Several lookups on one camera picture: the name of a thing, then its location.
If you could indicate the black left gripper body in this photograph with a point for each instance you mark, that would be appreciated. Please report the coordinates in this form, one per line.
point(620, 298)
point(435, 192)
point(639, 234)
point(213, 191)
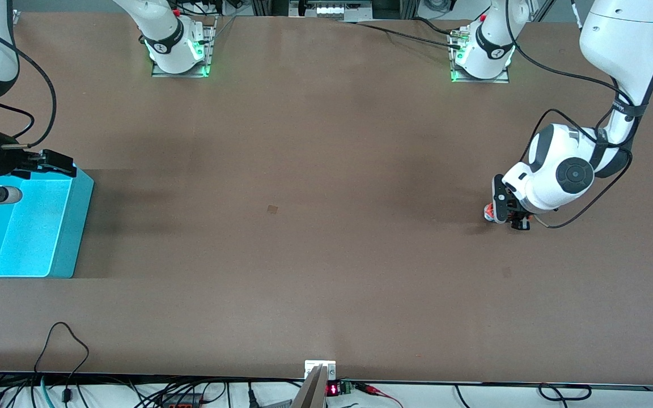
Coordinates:
point(520, 216)

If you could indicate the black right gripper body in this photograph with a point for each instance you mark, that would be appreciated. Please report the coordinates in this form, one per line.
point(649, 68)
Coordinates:
point(5, 159)

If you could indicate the orange toy bus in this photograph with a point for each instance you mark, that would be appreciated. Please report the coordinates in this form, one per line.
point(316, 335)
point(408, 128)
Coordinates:
point(488, 213)

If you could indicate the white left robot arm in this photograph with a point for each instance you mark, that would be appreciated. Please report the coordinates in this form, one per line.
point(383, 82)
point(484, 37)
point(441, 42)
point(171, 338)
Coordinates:
point(615, 45)

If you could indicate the blue plastic box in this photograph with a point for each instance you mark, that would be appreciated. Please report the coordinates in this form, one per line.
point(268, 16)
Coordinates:
point(32, 238)

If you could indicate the red clip leads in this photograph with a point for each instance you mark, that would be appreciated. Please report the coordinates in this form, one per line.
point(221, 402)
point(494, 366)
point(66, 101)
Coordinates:
point(369, 389)

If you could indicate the red digit display module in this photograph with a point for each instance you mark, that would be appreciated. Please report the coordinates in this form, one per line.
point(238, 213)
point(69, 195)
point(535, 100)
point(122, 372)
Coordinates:
point(333, 390)

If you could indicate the red power strip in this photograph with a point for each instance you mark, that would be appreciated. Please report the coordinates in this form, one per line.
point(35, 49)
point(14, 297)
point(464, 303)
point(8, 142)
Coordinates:
point(182, 403)

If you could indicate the grey device with white lights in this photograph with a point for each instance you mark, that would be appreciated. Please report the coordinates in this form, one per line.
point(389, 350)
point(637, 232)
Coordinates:
point(332, 10)

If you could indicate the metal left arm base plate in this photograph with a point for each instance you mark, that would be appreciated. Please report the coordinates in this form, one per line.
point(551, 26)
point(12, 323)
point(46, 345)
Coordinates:
point(479, 80)

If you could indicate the grey metal corner bracket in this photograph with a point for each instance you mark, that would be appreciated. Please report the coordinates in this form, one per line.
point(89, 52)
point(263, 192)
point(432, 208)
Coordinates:
point(16, 18)

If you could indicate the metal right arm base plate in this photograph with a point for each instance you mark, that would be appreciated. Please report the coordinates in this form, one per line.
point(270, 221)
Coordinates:
point(179, 74)

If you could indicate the white mounting bracket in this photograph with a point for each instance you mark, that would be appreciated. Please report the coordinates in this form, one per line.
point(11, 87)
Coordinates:
point(319, 363)

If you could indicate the grey metal camera bar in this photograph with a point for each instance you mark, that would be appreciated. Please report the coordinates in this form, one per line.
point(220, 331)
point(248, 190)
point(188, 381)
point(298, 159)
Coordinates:
point(310, 394)

